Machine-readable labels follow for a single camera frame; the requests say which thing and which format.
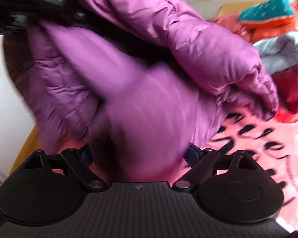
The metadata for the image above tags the purple down jacket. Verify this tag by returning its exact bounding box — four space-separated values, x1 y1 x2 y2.
3 0 279 182

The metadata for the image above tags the pink bed blanket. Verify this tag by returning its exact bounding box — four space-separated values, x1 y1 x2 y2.
49 105 298 233

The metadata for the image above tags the dark red down jacket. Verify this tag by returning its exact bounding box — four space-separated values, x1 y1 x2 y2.
272 63 298 114

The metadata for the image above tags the light blue down jacket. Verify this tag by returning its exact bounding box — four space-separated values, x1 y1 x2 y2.
253 31 298 75

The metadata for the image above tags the pink folded quilt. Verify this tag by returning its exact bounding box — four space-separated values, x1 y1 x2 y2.
211 14 253 42

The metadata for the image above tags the orange folded quilt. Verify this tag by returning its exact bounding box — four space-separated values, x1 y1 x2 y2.
240 0 298 43

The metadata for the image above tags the yellow padded headboard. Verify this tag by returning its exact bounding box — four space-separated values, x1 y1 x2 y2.
217 0 264 16

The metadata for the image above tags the teal dotted folded quilt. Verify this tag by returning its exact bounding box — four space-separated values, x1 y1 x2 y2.
239 0 296 24

